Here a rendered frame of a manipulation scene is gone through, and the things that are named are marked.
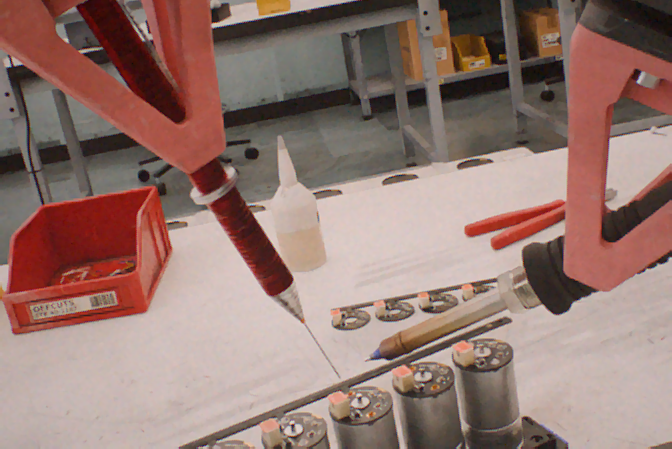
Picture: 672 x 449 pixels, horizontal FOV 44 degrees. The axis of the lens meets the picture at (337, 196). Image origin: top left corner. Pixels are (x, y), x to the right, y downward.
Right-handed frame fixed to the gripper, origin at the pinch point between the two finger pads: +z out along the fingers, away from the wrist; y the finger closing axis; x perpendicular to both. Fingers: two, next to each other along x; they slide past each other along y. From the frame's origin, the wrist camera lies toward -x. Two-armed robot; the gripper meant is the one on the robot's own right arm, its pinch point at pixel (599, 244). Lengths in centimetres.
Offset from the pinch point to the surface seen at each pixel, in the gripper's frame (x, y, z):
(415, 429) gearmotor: -2.6, -1.5, 10.9
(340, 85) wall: -112, -412, 149
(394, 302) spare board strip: -6.8, -21.1, 18.4
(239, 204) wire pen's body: -10.6, 2.9, 2.6
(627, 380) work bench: 5.9, -12.9, 11.4
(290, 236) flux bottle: -15.9, -26.1, 20.3
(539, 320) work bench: 1.5, -19.0, 13.9
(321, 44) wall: -129, -409, 130
